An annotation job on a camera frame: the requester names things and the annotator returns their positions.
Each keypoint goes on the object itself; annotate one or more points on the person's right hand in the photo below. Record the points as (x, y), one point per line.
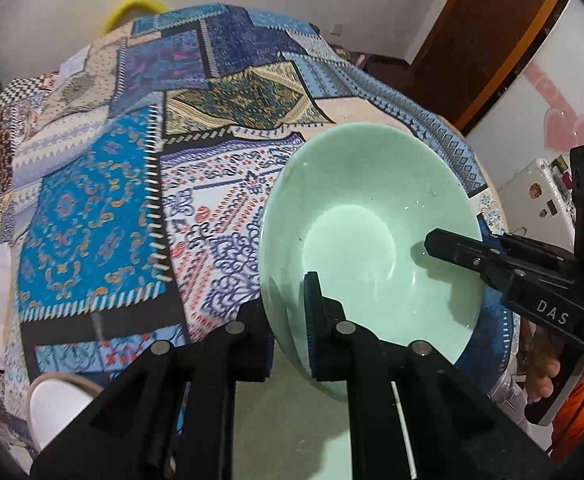
(541, 366)

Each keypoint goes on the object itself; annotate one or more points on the colourful patchwork tablecloth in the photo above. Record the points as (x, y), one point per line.
(134, 178)

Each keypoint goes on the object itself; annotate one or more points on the white bowl with black spots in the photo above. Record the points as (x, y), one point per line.
(53, 400)

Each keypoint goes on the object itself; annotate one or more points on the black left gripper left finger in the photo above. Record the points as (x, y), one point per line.
(239, 351)

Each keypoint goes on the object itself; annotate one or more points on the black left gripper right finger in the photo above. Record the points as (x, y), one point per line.
(340, 350)

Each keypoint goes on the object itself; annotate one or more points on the mint green bowl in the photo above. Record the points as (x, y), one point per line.
(355, 205)

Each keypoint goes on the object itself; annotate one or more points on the white appliance with stickers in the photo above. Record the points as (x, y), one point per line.
(536, 205)

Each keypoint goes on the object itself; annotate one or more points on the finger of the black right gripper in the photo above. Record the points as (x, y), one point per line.
(483, 259)

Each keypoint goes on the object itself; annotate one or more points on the dark wooden door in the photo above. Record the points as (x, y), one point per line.
(471, 50)

